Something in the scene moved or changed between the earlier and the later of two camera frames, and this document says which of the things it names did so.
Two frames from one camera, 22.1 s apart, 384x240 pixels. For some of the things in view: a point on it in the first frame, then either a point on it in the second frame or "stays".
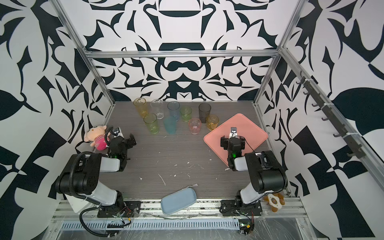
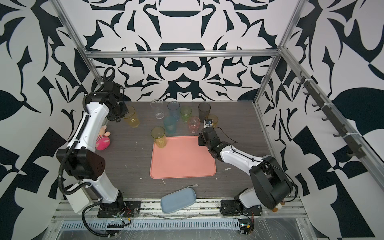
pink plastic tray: [253, 135] to [182, 157]
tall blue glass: [173, 106] stays
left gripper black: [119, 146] to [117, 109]
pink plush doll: [97, 136] stays
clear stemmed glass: [157, 103] stays
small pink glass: [194, 124] stays
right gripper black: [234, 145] to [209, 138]
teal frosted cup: [170, 123] stays
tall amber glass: [140, 103] to [133, 120]
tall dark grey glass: [204, 111] stays
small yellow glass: [212, 121] stays
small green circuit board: [245, 226] stays
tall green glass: [150, 119] to [158, 134]
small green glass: [186, 111] stays
